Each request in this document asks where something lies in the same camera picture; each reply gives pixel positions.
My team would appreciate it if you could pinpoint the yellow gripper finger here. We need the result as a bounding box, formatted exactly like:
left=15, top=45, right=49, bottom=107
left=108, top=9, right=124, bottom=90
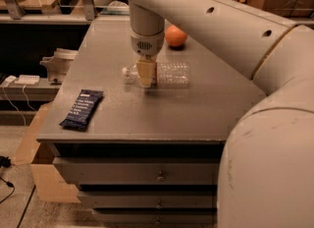
left=136, top=55, right=156, bottom=88

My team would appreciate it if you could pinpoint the white cable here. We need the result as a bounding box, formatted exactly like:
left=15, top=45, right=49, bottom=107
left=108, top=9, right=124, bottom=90
left=1, top=75, right=37, bottom=127

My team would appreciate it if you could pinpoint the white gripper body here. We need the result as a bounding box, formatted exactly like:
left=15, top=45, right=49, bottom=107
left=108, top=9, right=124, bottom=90
left=131, top=30, right=164, bottom=56

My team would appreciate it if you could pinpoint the orange fruit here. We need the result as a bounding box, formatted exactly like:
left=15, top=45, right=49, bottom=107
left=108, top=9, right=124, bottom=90
left=165, top=25, right=187, bottom=47

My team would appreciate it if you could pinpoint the white power strip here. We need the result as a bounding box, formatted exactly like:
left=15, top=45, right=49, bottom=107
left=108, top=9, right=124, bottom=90
left=15, top=75, right=40, bottom=86

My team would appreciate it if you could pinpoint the white plastic fixture part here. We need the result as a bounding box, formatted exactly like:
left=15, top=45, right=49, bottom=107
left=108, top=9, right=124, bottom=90
left=39, top=48, right=78, bottom=84

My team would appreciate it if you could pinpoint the clear plastic water bottle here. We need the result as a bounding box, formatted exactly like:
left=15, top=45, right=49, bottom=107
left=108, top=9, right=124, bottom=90
left=122, top=62, right=190, bottom=88

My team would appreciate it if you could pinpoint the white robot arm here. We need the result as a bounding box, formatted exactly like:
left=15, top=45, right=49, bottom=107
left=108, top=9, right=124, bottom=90
left=128, top=0, right=314, bottom=228

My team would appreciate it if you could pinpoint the dark blue snack bar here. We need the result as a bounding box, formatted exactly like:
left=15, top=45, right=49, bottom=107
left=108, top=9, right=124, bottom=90
left=60, top=89, right=103, bottom=130

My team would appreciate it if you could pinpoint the grey drawer cabinet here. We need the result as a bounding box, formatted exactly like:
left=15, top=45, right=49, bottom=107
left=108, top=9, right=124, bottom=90
left=38, top=21, right=265, bottom=226

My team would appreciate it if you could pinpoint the black cable on floor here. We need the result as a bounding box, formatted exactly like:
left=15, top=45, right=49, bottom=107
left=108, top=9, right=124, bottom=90
left=0, top=155, right=17, bottom=205

